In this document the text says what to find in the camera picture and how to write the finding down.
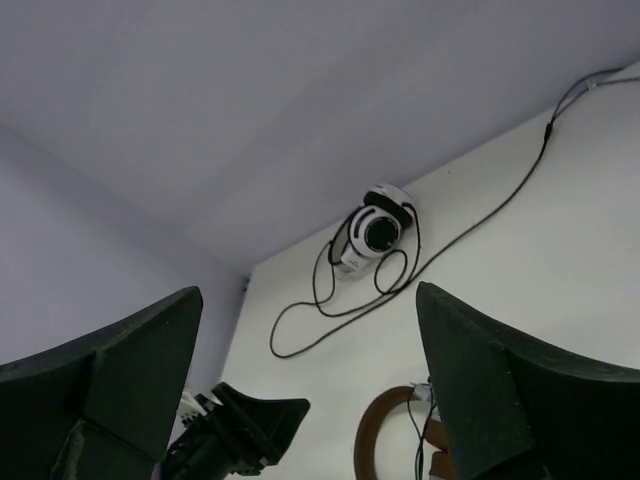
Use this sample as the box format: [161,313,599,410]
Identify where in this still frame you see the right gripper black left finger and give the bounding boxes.
[1,287,203,479]

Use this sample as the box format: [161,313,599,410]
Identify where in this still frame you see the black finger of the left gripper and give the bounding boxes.
[162,382,310,479]

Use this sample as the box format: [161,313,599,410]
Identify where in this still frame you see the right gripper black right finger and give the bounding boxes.
[416,282,639,479]

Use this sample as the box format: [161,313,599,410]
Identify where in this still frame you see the thin cable of brown headphones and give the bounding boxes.
[405,394,444,480]

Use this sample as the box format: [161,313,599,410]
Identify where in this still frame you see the brown silver headphones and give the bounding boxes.
[353,382,457,480]

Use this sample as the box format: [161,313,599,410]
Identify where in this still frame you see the white black headphones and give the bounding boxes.
[328,183,415,276]

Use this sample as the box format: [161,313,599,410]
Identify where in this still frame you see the black cable of white headphones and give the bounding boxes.
[269,66,640,359]

